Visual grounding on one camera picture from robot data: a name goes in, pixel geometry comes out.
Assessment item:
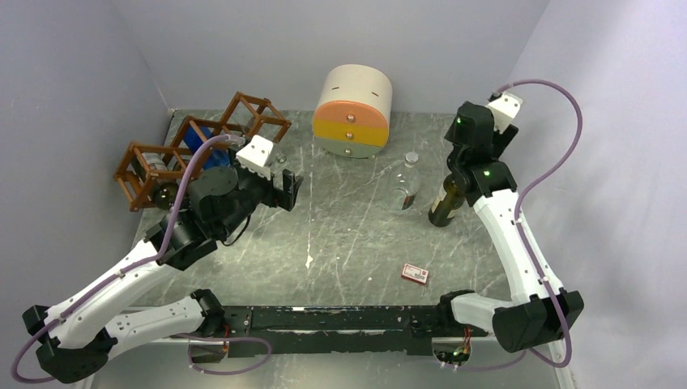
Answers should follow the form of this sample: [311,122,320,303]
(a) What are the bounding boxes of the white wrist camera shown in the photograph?
[486,92,523,134]
[236,135,273,179]

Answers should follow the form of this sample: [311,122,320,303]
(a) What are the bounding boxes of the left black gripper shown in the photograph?
[218,145,304,237]

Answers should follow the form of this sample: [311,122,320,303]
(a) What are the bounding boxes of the olive green wine bottle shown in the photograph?
[428,174,465,227]

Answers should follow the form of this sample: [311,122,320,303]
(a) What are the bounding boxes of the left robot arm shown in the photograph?
[23,167,303,383]

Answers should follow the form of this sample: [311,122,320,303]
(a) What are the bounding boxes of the brown wooden wine rack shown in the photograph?
[113,92,292,212]

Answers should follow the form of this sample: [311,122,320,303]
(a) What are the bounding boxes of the tall blue glass bottle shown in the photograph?
[182,126,234,170]

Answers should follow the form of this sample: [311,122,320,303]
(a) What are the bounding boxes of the aluminium rail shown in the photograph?
[123,305,203,323]

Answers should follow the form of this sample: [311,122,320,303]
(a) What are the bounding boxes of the clear bottle silver cap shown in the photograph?
[383,152,420,214]

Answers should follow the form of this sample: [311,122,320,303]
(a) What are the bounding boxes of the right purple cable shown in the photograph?
[491,79,584,370]

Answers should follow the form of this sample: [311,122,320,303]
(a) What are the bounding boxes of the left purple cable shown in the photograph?
[11,134,240,384]

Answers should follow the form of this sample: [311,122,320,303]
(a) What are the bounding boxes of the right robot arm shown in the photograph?
[437,102,584,353]

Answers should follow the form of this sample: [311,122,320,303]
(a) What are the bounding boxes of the small red white box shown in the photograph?
[401,263,429,285]

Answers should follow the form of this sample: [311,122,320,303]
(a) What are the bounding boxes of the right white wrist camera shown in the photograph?
[486,92,523,134]

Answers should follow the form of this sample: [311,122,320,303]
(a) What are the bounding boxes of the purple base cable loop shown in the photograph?
[177,332,274,376]

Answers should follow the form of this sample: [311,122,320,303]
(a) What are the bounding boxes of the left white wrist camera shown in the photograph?
[236,135,273,179]

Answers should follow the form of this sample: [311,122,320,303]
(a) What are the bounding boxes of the dark brown wine bottle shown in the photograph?
[138,152,186,211]

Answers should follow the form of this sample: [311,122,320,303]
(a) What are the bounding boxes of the cylindrical drawer cabinet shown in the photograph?
[312,64,393,159]

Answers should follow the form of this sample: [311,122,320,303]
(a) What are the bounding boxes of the black base frame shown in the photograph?
[190,303,487,363]

